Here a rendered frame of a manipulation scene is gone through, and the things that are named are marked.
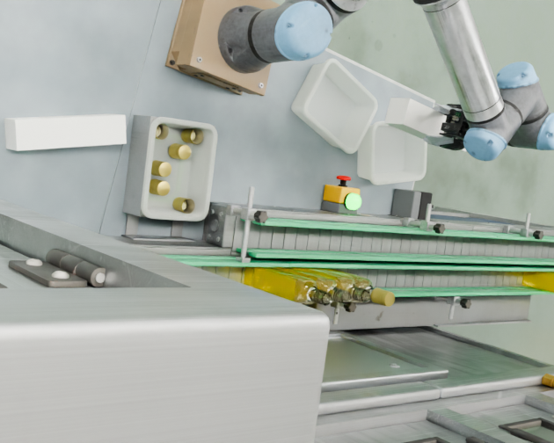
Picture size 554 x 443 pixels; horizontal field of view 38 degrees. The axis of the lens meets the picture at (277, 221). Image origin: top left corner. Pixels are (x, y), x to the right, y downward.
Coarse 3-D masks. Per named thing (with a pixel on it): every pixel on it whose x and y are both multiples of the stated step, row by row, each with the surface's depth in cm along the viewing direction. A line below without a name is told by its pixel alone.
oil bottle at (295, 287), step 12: (252, 276) 188; (264, 276) 185; (276, 276) 181; (288, 276) 179; (300, 276) 180; (264, 288) 184; (276, 288) 181; (288, 288) 178; (300, 288) 175; (300, 300) 175
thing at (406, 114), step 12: (396, 108) 186; (408, 108) 184; (420, 108) 186; (384, 120) 188; (396, 120) 185; (408, 120) 184; (420, 120) 187; (432, 120) 189; (444, 120) 192; (408, 132) 192; (420, 132) 188; (432, 132) 190
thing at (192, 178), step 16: (176, 128) 186; (192, 128) 185; (208, 128) 183; (160, 144) 184; (192, 144) 189; (208, 144) 185; (160, 160) 185; (176, 160) 187; (192, 160) 190; (208, 160) 185; (144, 176) 175; (176, 176) 188; (192, 176) 189; (208, 176) 185; (144, 192) 175; (176, 192) 189; (192, 192) 189; (208, 192) 186; (144, 208) 176; (160, 208) 186; (208, 208) 186
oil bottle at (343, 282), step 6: (306, 270) 191; (312, 270) 190; (318, 270) 191; (324, 270) 192; (324, 276) 186; (330, 276) 185; (336, 276) 184; (342, 276) 186; (348, 276) 187; (336, 282) 183; (342, 282) 182; (348, 282) 183; (354, 282) 184; (342, 288) 182
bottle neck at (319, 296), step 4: (312, 288) 175; (316, 288) 175; (308, 292) 175; (312, 292) 174; (316, 292) 173; (320, 292) 172; (324, 292) 172; (308, 296) 175; (312, 296) 174; (316, 296) 173; (320, 296) 172; (324, 296) 174; (328, 296) 173; (312, 300) 174; (316, 300) 173; (320, 300) 172; (324, 300) 174; (328, 300) 173; (324, 304) 172; (328, 304) 173
